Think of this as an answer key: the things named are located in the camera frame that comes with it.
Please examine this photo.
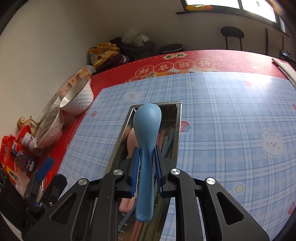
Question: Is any pink spoon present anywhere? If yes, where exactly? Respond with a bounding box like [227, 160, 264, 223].
[118, 127, 139, 214]

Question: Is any blue spoon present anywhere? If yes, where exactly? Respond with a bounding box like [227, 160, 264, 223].
[133, 103, 162, 222]

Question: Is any light green chopstick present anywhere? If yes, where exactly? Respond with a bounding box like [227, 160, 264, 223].
[138, 128, 175, 240]

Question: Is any stainless steel utensil tray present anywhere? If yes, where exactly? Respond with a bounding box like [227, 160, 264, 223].
[107, 101, 182, 240]

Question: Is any red snack bag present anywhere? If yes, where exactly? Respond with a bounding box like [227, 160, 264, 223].
[1, 126, 36, 186]

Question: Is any plastic-wrapped pink bowl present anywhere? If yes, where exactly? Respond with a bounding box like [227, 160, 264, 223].
[34, 95, 64, 149]

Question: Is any blue plaid placemat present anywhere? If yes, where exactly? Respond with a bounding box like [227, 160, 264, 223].
[59, 72, 295, 239]

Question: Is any white diamond-pattern bowl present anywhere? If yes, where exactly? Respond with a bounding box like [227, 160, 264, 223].
[59, 78, 94, 115]

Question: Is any small black stool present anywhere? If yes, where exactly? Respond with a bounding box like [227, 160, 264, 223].
[159, 44, 184, 54]

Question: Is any yellow clothes pile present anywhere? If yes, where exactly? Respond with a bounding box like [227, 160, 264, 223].
[88, 42, 125, 72]

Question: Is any red tablecloth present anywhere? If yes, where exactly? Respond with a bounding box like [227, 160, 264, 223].
[34, 49, 296, 181]

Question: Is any white plastic bag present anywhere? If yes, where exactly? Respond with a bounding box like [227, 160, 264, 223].
[121, 27, 150, 47]

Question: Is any black round stool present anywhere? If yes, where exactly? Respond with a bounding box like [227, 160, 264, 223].
[220, 26, 244, 51]

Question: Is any wrapped chopsticks packet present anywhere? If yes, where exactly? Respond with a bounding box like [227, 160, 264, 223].
[272, 58, 296, 88]

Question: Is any yellow toy on sill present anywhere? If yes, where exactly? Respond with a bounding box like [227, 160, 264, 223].
[185, 5, 213, 11]

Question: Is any window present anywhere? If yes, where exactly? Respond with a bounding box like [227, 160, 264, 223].
[180, 0, 287, 33]

